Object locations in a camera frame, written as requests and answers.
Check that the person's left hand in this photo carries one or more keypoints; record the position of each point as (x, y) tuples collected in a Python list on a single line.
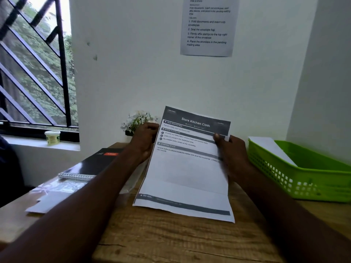
[(142, 142)]

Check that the person's right hand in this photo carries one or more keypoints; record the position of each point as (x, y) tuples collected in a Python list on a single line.
[(235, 158)]

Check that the white envelope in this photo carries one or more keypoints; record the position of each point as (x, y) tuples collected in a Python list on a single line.
[(271, 149)]

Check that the grey lined printed document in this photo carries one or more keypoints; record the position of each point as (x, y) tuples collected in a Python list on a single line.
[(186, 175)]

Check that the green plastic basket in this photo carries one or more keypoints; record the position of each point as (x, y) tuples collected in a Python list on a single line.
[(315, 175)]

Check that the clear plastic sleeve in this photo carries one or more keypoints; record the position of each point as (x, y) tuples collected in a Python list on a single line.
[(63, 186)]

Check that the stack of white envelopes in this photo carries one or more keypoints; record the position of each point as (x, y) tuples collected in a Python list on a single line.
[(46, 204)]

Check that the person's right forearm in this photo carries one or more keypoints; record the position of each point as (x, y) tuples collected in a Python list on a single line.
[(296, 224)]

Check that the person's left forearm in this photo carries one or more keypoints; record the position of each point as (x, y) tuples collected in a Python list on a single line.
[(68, 216)]

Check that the white flower plant in pot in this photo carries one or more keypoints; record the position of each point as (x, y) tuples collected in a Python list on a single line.
[(137, 120)]

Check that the black spiral notebook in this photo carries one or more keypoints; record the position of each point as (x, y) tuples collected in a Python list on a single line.
[(93, 164)]

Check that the small cream jar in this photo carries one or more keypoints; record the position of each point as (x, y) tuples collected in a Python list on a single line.
[(52, 138)]

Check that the black window grille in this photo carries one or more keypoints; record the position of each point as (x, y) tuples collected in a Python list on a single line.
[(64, 79)]

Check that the white window sill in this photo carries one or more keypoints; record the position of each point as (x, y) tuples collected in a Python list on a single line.
[(41, 143)]

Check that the black backpack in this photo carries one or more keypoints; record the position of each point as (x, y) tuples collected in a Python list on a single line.
[(11, 172)]

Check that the paper notice sheet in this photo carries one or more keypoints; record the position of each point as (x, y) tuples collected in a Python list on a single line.
[(209, 24)]

